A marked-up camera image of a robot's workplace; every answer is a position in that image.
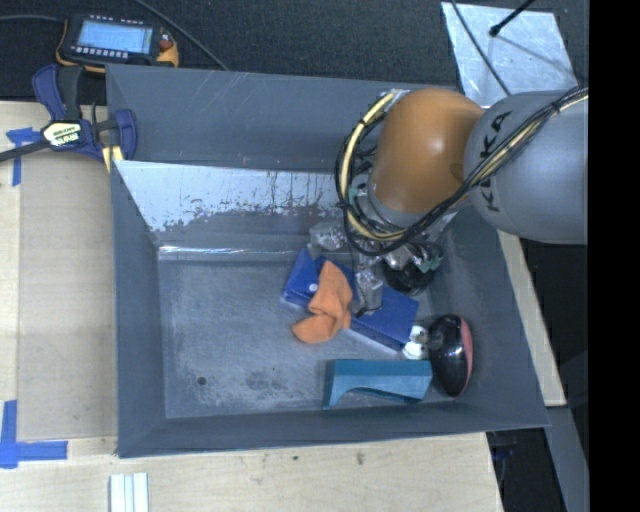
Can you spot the small white object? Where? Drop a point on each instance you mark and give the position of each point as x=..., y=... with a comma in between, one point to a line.
x=415, y=345

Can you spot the teal foam wedge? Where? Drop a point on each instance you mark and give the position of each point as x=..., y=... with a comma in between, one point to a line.
x=380, y=375

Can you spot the black cylinder on white bracket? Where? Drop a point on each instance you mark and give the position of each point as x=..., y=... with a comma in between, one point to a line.
x=407, y=280

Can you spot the grey metal bin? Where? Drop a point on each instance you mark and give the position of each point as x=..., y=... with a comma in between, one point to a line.
x=225, y=325

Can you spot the black and red round object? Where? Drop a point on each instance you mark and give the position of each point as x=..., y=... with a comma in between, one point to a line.
x=450, y=355

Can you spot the blue flat box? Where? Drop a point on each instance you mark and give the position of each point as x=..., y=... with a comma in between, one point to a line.
x=385, y=320

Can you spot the orange cloth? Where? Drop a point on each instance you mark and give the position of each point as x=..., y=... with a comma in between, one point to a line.
x=327, y=305

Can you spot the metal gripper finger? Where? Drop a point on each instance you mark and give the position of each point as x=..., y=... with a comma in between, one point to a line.
x=327, y=236
x=371, y=294

